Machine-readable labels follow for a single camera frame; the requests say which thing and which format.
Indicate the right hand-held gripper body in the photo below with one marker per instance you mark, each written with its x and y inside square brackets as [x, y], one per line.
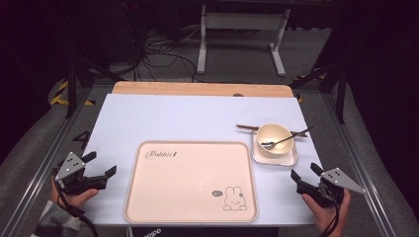
[339, 179]

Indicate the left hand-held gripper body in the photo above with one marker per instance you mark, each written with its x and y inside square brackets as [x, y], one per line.
[69, 168]

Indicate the white square plate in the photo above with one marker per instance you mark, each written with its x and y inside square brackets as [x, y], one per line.
[280, 160]

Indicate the metal spoon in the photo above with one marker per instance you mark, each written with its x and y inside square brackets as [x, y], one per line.
[286, 138]

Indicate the cream bowl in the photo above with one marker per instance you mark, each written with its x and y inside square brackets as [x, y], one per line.
[275, 133]

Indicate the pink tray with rabbit print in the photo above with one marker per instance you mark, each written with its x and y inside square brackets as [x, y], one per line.
[184, 187]

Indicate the person's left hand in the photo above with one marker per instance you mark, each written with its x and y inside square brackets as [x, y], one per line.
[66, 199]

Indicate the person's right hand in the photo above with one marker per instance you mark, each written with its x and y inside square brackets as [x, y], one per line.
[324, 220]

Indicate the yellow and black floor tape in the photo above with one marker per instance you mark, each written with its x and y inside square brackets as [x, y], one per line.
[59, 97]

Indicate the black tripod stand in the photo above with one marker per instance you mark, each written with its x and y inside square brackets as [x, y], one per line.
[71, 85]
[341, 95]

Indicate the white table mat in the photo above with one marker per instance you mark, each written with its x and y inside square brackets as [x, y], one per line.
[171, 118]

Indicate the black box with white print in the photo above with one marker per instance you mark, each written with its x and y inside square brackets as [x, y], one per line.
[197, 232]

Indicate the aluminium floor rail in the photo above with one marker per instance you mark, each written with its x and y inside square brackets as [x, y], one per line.
[355, 164]
[42, 168]

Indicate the white metal stand frame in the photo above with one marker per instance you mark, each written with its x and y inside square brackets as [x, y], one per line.
[243, 21]

